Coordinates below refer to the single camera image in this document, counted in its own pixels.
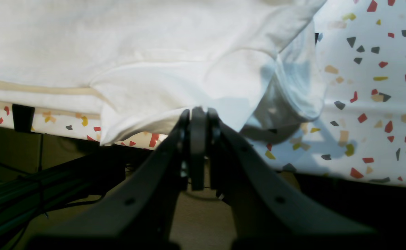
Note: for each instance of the white printed T-shirt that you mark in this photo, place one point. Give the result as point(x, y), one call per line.
point(139, 63)

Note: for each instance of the black table clamp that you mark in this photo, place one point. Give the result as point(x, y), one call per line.
point(23, 118)

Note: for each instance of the terrazzo pattern tablecloth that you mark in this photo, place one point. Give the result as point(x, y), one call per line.
point(360, 134)

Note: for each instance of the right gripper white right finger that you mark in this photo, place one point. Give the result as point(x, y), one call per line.
point(268, 212)

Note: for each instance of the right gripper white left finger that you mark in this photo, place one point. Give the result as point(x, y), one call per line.
point(137, 216)

